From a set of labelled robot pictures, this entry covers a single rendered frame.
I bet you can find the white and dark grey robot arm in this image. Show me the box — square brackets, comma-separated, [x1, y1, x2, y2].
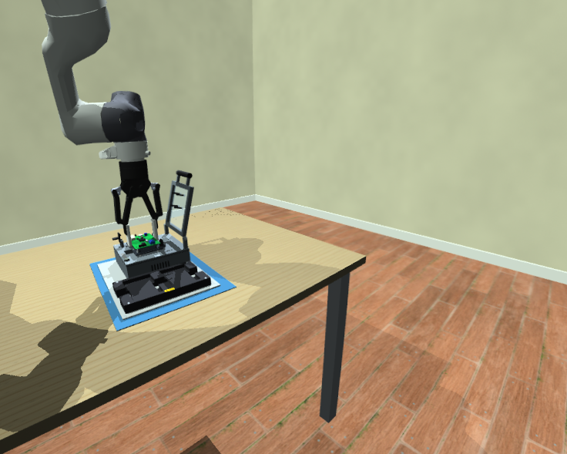
[41, 0, 150, 162]

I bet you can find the green circuit board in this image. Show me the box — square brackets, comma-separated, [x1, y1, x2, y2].
[131, 233, 160, 250]

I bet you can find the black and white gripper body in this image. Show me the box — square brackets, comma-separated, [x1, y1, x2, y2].
[119, 160, 151, 198]

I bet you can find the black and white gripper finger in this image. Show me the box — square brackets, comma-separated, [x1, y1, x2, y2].
[139, 183, 163, 240]
[111, 186, 135, 247]

